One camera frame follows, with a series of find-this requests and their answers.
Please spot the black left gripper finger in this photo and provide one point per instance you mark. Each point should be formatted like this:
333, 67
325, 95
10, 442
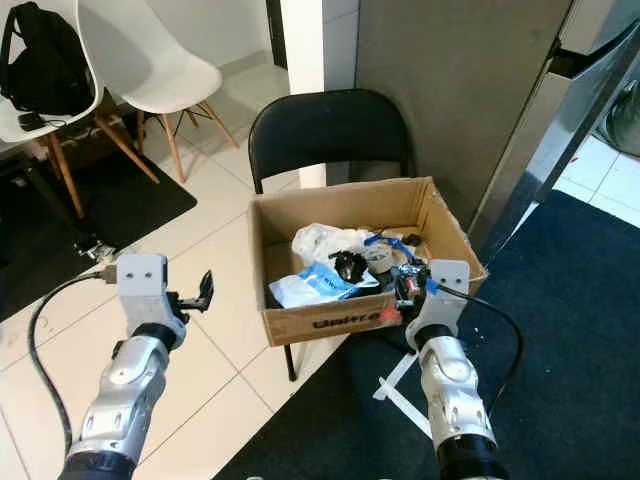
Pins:
205, 290

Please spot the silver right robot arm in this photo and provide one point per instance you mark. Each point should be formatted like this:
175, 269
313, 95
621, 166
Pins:
455, 400

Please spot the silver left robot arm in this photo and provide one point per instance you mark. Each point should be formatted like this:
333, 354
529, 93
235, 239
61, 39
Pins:
125, 400

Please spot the clear tape roll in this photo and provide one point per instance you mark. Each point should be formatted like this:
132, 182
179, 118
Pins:
382, 260

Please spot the black crumpled plastic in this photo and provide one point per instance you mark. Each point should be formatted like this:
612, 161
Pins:
350, 267

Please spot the white mailer bag blue label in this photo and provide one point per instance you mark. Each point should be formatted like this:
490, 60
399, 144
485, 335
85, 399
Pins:
305, 288

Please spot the white floor tape strip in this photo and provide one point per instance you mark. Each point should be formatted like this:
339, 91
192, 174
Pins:
400, 400

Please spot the white crumpled plastic bag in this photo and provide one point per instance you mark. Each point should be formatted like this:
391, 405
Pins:
320, 240

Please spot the black floor mat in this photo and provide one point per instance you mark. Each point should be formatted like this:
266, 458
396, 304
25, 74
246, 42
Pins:
130, 205

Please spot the brown cardboard box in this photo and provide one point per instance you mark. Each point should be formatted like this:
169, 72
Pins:
345, 205

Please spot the black wheeled stand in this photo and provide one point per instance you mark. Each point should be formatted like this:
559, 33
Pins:
60, 210

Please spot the dark blue carpet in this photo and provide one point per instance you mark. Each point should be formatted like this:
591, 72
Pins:
570, 330

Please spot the black folding chair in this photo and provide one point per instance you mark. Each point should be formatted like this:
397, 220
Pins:
325, 130

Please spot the stainless steel cabinet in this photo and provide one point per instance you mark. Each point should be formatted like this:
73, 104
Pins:
550, 150

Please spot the white chair wooden legs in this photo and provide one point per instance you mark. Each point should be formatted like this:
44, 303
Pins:
160, 80
40, 135

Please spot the small black charger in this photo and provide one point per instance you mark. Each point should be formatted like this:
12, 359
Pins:
30, 121

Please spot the black backpack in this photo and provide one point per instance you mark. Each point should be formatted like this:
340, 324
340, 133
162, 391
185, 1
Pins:
45, 65

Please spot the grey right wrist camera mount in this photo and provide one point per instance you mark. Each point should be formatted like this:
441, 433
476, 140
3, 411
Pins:
445, 295

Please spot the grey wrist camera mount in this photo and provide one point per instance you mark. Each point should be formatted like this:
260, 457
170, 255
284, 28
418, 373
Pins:
445, 295
142, 290

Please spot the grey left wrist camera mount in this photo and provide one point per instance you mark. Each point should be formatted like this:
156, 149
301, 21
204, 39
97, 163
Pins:
142, 290

